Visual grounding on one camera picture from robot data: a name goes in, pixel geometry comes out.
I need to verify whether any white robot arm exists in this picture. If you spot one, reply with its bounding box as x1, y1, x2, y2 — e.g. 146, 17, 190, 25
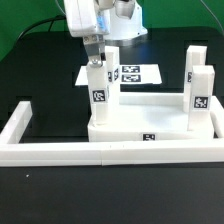
63, 0, 147, 67

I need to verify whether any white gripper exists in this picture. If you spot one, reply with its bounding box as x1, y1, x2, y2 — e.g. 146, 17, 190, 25
64, 0, 111, 68

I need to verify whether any white U-shaped obstacle frame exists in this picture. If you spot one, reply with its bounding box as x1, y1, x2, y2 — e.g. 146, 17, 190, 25
0, 97, 224, 167

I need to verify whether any white desk tabletop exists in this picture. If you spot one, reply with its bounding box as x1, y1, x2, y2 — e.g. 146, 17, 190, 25
88, 92, 214, 142

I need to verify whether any white marker sheet with tags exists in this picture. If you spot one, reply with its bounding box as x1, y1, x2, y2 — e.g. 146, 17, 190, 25
74, 63, 163, 87

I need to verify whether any black cable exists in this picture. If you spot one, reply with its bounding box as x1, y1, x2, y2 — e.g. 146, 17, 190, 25
18, 13, 68, 41

